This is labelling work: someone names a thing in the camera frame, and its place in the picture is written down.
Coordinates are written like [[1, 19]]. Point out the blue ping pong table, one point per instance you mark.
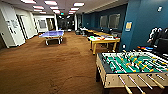
[[51, 33]]

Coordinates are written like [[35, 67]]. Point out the small green object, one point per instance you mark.
[[92, 38]]

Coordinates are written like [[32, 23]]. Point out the yellow framed wall sign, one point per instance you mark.
[[129, 26]]

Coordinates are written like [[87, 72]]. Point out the foosball table with green field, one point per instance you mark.
[[133, 66]]

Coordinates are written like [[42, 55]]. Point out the white table with items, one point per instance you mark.
[[103, 40]]

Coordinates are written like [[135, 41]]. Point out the white hallway door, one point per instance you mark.
[[26, 26]]

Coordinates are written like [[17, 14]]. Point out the white pillar outlet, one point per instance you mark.
[[123, 46]]

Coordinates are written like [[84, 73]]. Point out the ceiling light panel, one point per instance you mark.
[[38, 7], [74, 8], [54, 7], [51, 3], [78, 4]]

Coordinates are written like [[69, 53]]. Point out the small white round table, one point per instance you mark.
[[83, 30]]

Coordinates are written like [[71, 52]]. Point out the glass window in blue wall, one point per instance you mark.
[[104, 21], [114, 20]]

